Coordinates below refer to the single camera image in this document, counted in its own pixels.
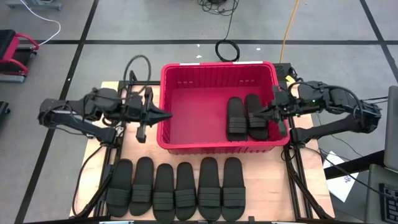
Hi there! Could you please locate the black table cable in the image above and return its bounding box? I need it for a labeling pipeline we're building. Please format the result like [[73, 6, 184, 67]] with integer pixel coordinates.
[[71, 144, 106, 218]]

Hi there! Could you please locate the grey metal stand base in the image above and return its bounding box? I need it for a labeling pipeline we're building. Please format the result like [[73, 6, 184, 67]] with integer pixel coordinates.
[[6, 0, 63, 11]]

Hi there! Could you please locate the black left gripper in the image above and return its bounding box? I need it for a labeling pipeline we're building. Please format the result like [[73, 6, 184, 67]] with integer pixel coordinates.
[[126, 86, 174, 143]]

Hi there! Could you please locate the coiled black cable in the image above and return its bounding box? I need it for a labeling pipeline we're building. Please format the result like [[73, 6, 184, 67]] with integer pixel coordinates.
[[214, 9, 241, 63]]

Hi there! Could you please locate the grey desk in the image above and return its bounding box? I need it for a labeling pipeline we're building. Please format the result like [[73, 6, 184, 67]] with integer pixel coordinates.
[[364, 164, 398, 224]]

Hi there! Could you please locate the yellow cable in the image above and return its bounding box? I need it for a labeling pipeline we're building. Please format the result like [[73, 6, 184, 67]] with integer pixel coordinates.
[[279, 0, 301, 64]]

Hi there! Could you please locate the black cable bundle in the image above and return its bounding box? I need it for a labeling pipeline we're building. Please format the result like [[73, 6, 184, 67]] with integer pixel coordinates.
[[197, 0, 240, 16]]

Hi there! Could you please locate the black diagonal frame brace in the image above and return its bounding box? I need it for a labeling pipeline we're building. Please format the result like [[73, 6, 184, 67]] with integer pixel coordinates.
[[289, 155, 333, 220], [74, 169, 115, 218]]

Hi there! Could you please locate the grey desk monitor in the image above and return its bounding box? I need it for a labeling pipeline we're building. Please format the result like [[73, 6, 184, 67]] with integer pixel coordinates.
[[383, 85, 398, 172]]

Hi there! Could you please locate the white cable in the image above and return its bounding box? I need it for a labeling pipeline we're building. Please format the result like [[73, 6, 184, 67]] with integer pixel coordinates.
[[18, 0, 62, 47]]

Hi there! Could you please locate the black corrugated hose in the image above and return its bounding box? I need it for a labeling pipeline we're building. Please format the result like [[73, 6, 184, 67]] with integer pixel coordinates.
[[123, 54, 152, 94]]

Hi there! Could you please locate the black chair base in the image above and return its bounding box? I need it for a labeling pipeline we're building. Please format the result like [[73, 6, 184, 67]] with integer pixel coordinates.
[[0, 101, 11, 123]]

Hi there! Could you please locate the black keyboard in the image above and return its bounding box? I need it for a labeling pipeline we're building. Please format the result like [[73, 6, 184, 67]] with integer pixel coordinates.
[[378, 182, 398, 224]]

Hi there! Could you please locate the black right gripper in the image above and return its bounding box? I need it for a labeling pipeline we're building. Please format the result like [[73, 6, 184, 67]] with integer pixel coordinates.
[[250, 85, 298, 138]]

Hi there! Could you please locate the red plastic bin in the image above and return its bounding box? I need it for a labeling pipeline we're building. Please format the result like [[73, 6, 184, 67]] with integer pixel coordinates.
[[156, 60, 291, 156]]

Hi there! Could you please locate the white paper sheet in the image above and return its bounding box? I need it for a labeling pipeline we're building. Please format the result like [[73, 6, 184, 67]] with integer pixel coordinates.
[[323, 150, 361, 203]]

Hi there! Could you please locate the black aluminium frame rail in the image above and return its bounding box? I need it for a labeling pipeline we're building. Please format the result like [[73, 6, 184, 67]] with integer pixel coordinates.
[[281, 123, 315, 220], [118, 80, 162, 86], [98, 80, 127, 218]]

